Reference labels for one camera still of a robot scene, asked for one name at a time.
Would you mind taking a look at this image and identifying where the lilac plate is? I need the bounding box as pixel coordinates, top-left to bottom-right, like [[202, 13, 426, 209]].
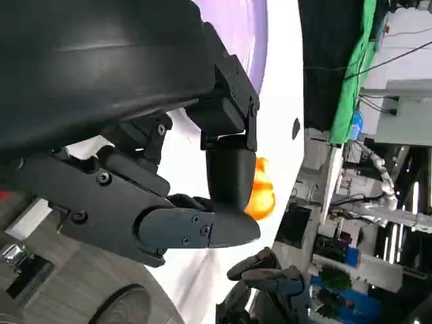
[[175, 0, 269, 136]]

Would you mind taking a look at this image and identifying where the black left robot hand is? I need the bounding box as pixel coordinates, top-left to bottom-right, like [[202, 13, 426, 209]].
[[0, 0, 261, 269]]

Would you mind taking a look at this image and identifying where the black curtain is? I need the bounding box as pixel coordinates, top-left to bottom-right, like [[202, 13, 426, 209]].
[[298, 0, 372, 132]]

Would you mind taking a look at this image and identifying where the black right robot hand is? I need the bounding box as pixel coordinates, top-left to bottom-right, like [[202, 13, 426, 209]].
[[215, 246, 313, 324]]

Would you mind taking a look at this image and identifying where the black cable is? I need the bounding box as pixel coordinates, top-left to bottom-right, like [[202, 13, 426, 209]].
[[302, 43, 432, 82]]

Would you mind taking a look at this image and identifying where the orange white toy bread roll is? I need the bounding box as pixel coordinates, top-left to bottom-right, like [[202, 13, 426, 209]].
[[243, 156, 277, 221]]

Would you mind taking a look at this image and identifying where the green cloth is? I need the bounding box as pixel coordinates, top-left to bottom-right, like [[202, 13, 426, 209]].
[[329, 0, 379, 146]]

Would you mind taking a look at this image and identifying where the grey machine cabinet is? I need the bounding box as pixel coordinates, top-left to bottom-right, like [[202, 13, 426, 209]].
[[373, 80, 432, 146]]

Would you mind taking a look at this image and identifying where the green plant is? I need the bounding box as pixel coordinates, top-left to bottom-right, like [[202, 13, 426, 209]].
[[319, 265, 352, 293]]

